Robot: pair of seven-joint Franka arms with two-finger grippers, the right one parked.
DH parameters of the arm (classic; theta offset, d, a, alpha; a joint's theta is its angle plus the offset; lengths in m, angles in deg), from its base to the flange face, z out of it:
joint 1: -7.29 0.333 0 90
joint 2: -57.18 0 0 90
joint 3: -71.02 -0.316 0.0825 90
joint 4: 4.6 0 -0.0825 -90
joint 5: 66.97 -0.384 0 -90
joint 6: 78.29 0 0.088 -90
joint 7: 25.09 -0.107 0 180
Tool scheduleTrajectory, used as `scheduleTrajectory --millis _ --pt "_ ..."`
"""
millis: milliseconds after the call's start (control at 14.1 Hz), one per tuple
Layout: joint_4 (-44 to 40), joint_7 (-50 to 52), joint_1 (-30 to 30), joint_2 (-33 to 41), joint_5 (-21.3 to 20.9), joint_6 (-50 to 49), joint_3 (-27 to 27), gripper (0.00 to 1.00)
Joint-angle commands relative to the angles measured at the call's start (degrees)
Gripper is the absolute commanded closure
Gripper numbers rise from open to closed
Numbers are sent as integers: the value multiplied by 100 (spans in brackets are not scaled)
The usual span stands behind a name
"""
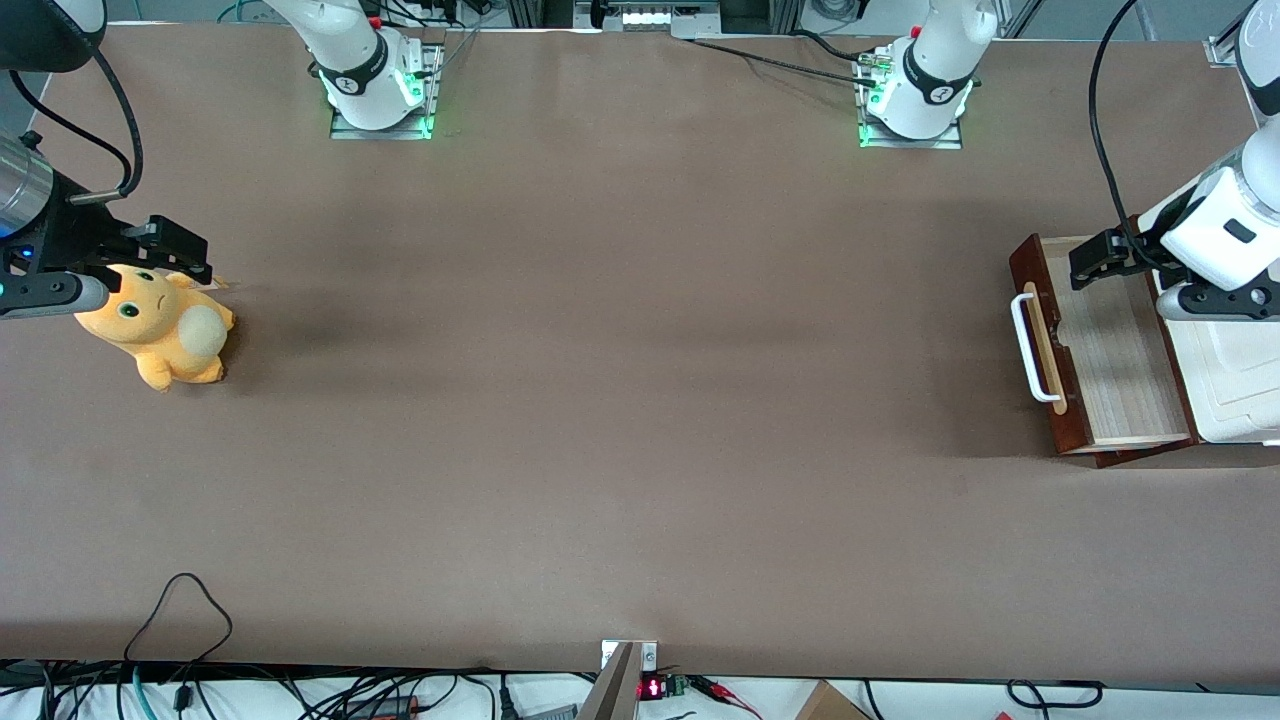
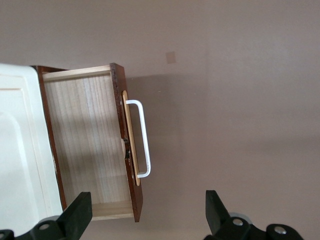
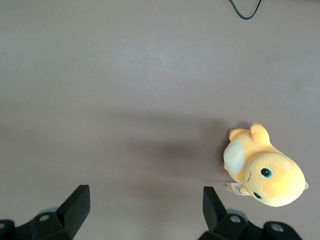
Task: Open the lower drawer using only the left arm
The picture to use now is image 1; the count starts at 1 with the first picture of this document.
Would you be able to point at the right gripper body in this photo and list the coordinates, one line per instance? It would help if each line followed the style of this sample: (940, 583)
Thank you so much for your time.
(72, 232)

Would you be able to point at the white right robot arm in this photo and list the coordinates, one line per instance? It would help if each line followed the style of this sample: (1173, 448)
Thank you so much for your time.
(350, 60)

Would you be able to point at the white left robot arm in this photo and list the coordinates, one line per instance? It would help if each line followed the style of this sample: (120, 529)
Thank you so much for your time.
(935, 70)

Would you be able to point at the orange plush toy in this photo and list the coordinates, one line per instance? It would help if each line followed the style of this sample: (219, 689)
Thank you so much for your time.
(170, 340)

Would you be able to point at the dark wood white-topped cabinet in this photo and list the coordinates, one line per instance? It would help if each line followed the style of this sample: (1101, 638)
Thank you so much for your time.
(1240, 390)

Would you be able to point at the black power adapter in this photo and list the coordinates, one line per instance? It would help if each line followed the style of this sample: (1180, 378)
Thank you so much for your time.
(385, 710)

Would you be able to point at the lit metal fixture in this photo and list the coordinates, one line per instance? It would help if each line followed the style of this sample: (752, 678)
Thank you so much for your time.
(645, 18)

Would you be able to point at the brown cardboard box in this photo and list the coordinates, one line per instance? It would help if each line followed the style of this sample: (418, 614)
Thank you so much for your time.
(825, 705)

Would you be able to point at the red clip leads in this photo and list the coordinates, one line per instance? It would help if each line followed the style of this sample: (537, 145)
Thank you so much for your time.
(735, 700)

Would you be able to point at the red LED display module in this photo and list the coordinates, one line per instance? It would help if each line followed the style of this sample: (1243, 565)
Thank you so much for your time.
(652, 688)

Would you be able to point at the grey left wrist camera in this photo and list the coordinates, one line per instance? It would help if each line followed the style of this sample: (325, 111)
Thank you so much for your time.
(1200, 303)

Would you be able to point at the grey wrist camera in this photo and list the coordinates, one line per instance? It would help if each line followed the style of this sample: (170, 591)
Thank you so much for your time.
(50, 293)
(1200, 303)

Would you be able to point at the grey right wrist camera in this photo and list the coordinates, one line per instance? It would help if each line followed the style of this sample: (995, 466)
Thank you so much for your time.
(50, 293)

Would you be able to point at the aluminium frame corner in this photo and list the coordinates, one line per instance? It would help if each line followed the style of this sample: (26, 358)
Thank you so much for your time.
(1222, 52)

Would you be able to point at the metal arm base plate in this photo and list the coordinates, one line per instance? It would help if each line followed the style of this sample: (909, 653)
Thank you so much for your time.
(900, 143)
(436, 80)

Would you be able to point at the grey metal camera bracket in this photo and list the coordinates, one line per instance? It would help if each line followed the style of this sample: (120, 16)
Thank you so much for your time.
(620, 690)

